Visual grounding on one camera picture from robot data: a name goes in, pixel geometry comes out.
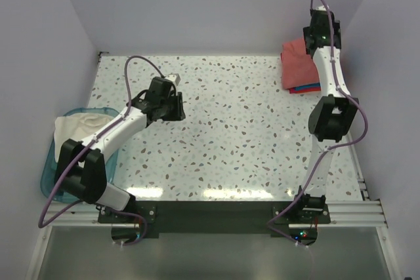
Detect salmon pink t shirt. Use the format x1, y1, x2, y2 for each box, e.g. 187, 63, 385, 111
280, 37, 320, 90

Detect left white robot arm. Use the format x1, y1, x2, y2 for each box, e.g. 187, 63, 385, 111
54, 74, 186, 211

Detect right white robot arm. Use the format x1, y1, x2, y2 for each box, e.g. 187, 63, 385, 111
297, 6, 357, 201

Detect folded blue t shirt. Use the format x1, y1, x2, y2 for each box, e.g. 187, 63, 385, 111
293, 83, 320, 92

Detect folded magenta t shirt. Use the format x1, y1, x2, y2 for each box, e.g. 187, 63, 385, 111
289, 86, 321, 94

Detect cream white t shirt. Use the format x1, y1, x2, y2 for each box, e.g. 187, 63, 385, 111
54, 113, 113, 162

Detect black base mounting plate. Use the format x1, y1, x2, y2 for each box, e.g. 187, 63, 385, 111
98, 198, 331, 244

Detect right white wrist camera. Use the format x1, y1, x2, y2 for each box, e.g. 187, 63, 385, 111
313, 5, 329, 12

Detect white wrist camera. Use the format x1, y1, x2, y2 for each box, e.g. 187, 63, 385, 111
313, 5, 329, 12
165, 73, 180, 87

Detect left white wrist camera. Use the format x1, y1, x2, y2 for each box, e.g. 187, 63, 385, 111
165, 73, 180, 87

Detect aluminium frame rail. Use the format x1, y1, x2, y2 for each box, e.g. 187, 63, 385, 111
24, 197, 403, 280

